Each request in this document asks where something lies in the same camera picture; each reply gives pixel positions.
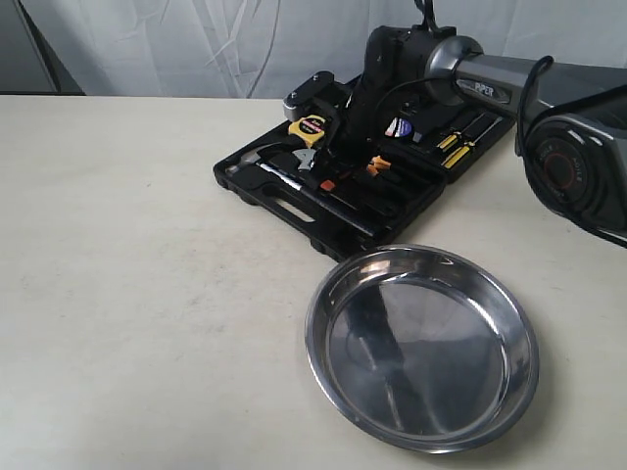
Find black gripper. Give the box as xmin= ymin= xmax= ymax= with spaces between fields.
xmin=313 ymin=23 xmax=459 ymax=193

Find black plastic tool case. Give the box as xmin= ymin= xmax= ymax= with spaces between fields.
xmin=213 ymin=79 xmax=514 ymax=260

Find silver adjustable wrench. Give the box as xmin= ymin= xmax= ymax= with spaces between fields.
xmin=292 ymin=148 xmax=318 ymax=173

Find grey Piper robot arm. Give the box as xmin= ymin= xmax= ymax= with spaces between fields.
xmin=317 ymin=23 xmax=626 ymax=246

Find yellow tape measure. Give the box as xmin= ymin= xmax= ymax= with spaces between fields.
xmin=288 ymin=115 xmax=326 ymax=148

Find blue electrical tape roll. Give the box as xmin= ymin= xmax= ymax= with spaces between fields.
xmin=384 ymin=117 xmax=414 ymax=139

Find yellow black screwdriver right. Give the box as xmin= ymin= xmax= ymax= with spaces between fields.
xmin=441 ymin=117 xmax=503 ymax=169

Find yellow black screwdriver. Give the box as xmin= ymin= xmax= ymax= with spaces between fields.
xmin=436 ymin=112 xmax=483 ymax=152
xmin=441 ymin=117 xmax=503 ymax=169

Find yellow black screwdriver left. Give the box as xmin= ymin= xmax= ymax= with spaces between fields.
xmin=436 ymin=112 xmax=483 ymax=152

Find round stainless steel tray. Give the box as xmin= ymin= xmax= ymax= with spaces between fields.
xmin=304 ymin=244 xmax=540 ymax=454

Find pliers with orange handles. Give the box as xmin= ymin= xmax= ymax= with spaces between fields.
xmin=365 ymin=155 xmax=393 ymax=178

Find claw hammer black handle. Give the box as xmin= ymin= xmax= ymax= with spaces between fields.
xmin=225 ymin=144 xmax=384 ymax=238

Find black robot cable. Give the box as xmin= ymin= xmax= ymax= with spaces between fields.
xmin=369 ymin=56 xmax=627 ymax=246

